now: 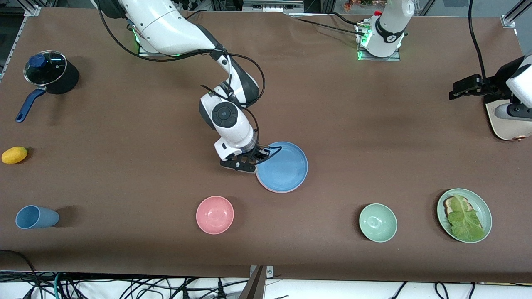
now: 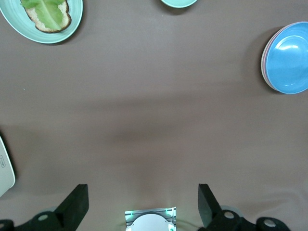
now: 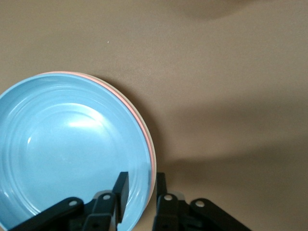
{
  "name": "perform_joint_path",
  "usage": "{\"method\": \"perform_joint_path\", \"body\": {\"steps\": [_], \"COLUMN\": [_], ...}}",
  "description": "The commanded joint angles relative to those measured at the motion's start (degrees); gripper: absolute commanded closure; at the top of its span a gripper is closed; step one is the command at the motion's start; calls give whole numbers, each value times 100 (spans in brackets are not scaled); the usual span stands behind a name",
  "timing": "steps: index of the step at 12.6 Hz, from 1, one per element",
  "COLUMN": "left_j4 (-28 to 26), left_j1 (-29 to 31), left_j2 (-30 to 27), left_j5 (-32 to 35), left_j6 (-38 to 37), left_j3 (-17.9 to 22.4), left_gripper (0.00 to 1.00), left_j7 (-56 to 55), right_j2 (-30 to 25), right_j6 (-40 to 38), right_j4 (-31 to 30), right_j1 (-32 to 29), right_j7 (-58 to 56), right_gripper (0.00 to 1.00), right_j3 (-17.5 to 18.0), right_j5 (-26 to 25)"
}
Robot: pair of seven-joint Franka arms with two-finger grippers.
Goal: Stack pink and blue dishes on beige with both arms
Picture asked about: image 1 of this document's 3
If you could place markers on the blue plate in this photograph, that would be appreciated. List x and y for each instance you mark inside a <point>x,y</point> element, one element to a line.
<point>284,168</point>

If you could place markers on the pink plate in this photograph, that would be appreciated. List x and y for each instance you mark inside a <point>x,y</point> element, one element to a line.
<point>276,192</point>

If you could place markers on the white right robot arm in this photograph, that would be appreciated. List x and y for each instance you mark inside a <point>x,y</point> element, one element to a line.
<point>166,25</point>

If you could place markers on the beige toaster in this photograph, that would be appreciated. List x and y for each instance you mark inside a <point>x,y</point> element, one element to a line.
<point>505,131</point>

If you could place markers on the small pink bowl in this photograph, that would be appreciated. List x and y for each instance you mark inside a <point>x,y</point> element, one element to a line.
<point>215,215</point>

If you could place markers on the brown table cover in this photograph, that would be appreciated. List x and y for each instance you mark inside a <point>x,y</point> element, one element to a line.
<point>291,241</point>

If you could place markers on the toasted bread slice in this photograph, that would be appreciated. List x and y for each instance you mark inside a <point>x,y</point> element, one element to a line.
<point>448,204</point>

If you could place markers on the green plate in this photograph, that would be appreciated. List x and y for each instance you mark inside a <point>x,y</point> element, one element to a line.
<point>481,207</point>

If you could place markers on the small green bowl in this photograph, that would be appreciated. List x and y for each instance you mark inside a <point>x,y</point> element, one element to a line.
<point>378,222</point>

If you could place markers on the green lettuce leaf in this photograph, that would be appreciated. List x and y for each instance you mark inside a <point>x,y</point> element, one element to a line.
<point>463,220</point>

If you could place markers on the colourful box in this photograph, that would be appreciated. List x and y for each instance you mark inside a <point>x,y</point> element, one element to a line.
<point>357,4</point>

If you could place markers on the blue cup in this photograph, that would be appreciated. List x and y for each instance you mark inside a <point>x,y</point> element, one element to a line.
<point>41,218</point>

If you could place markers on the yellow lemon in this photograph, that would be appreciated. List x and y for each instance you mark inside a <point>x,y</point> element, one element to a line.
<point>14,155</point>

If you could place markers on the aluminium frame post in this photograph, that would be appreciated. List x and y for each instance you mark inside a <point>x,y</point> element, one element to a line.
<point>33,11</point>
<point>509,20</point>

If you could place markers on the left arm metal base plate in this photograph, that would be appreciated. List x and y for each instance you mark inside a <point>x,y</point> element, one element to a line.
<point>365,57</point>

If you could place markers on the metal mount bracket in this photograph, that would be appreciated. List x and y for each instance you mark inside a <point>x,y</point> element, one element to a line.
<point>270,272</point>

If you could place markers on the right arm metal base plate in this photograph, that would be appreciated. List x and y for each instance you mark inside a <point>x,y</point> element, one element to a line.
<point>145,53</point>

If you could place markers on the dark mount bar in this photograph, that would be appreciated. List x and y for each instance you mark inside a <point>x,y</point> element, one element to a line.
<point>254,288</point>

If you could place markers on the metal rail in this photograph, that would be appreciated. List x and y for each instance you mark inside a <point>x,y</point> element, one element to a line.
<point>272,6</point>

